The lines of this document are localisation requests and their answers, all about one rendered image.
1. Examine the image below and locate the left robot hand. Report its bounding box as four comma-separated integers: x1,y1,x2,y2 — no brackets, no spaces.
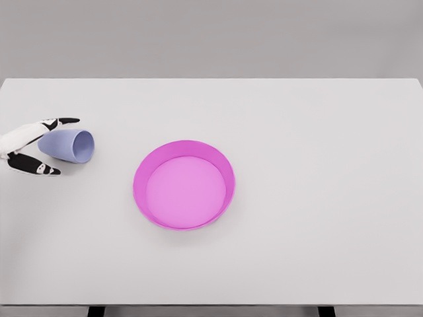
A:
0,117,81,176

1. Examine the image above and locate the lavender blue cup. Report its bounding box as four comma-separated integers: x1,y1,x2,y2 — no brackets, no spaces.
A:
37,129,96,164

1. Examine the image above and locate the pink round plate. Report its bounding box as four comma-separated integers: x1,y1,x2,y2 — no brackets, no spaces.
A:
133,140,236,231

